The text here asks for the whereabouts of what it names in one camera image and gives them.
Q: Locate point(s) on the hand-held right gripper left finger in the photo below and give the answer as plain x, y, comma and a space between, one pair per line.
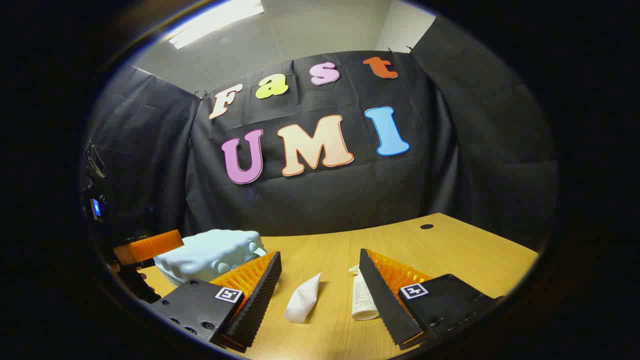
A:
260, 300

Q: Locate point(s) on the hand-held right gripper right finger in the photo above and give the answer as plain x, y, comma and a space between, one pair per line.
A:
382, 300

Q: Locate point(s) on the white squeeze tube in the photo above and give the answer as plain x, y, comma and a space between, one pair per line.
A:
302, 300

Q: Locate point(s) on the white pump bottle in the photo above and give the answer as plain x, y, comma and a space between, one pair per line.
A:
361, 300

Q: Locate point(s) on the light blue suitcase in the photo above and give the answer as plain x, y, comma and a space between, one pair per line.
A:
210, 252

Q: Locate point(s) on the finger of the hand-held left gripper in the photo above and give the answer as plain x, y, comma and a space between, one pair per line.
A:
150, 245

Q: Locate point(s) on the ceiling light panel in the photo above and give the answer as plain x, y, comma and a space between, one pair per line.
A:
215, 22

